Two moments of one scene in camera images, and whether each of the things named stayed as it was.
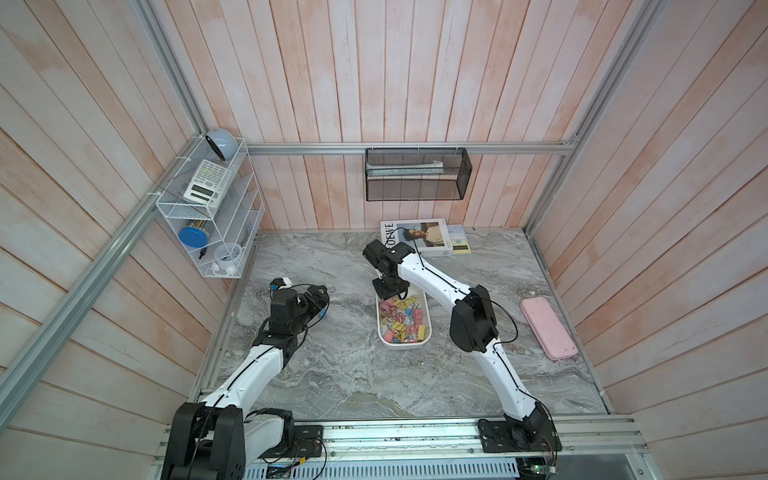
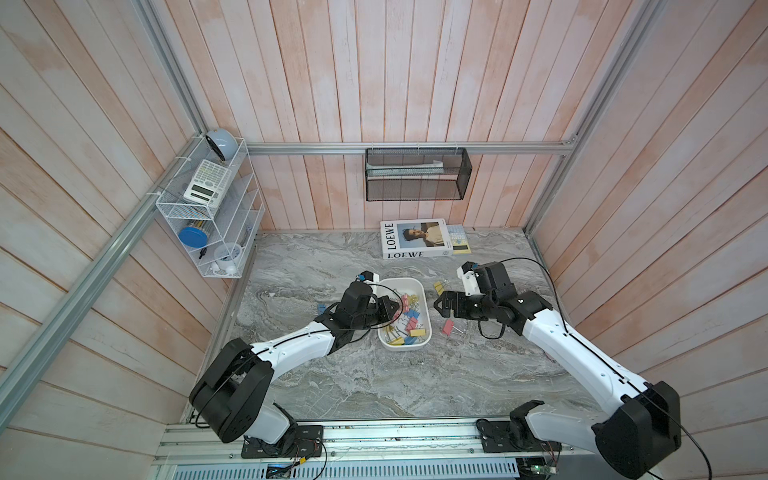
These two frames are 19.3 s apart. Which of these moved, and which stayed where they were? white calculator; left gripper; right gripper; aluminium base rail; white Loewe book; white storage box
Moved: left gripper; right gripper
Stayed: white calculator; white Loewe book; white storage box; aluminium base rail
